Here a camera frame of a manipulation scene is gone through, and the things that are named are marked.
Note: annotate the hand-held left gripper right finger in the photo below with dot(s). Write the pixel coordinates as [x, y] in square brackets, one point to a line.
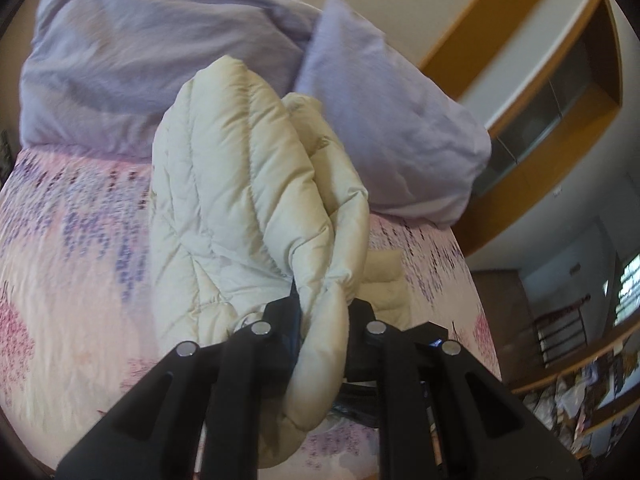
[365, 355]

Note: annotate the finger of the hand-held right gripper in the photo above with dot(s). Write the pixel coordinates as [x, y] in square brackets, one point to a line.
[425, 336]

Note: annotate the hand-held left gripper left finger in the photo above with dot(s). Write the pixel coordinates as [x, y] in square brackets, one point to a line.
[280, 340]

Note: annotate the cream puffer jacket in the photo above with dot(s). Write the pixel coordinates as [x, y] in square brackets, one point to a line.
[225, 185]

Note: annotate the dark wooden rack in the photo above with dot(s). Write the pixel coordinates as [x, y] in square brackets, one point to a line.
[560, 332]

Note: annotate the cluttered wooden shelf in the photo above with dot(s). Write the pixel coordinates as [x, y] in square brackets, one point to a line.
[575, 400]

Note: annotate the lavender pillow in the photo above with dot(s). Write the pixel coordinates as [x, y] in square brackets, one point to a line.
[125, 60]
[400, 135]

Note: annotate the window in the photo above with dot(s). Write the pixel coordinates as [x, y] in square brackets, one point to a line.
[627, 290]

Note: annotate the pink tree print bed sheet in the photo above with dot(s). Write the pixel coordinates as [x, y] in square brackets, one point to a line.
[65, 260]

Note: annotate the frosted glass door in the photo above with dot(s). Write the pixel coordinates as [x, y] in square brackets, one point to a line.
[540, 105]

